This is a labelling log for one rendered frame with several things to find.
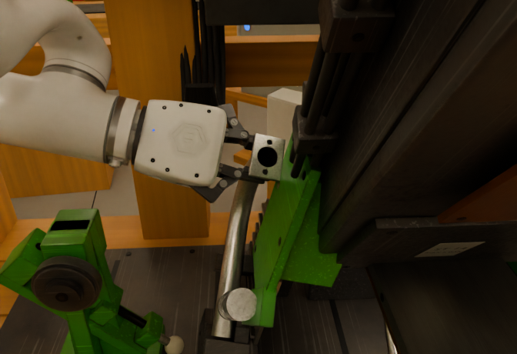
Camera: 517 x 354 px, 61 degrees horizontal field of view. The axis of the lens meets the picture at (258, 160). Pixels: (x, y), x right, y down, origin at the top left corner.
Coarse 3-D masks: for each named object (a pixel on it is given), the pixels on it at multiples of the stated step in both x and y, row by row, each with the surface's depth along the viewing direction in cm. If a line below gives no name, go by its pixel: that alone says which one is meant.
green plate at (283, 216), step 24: (288, 168) 52; (312, 168) 43; (288, 192) 50; (312, 192) 44; (264, 216) 59; (288, 216) 48; (312, 216) 48; (264, 240) 57; (288, 240) 47; (312, 240) 49; (264, 264) 54; (288, 264) 51; (312, 264) 51; (336, 264) 51
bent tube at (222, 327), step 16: (256, 144) 55; (272, 144) 56; (256, 160) 55; (272, 160) 58; (256, 176) 54; (272, 176) 55; (240, 192) 65; (240, 208) 65; (240, 224) 65; (240, 240) 65; (224, 256) 64; (240, 256) 64; (224, 272) 63; (240, 272) 64; (224, 288) 62; (224, 320) 61; (224, 336) 60
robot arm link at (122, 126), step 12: (120, 96) 53; (120, 108) 51; (132, 108) 51; (120, 120) 50; (132, 120) 51; (108, 132) 50; (120, 132) 50; (132, 132) 51; (108, 144) 50; (120, 144) 50; (132, 144) 52; (108, 156) 52; (120, 156) 51
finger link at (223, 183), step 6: (240, 168) 56; (246, 168) 55; (246, 174) 56; (264, 174) 55; (222, 180) 55; (228, 180) 55; (234, 180) 55; (246, 180) 57; (252, 180) 56; (258, 180) 56; (264, 180) 56; (222, 186) 54
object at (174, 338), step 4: (160, 336) 62; (164, 336) 63; (172, 336) 64; (176, 336) 64; (160, 340) 62; (164, 340) 62; (168, 340) 63; (172, 340) 63; (176, 340) 63; (180, 340) 63; (164, 344) 63; (168, 344) 63; (172, 344) 63; (176, 344) 63; (180, 344) 63; (168, 348) 63; (172, 348) 62; (176, 348) 63; (180, 348) 63; (168, 352) 63; (172, 352) 62; (176, 352) 63; (180, 352) 63
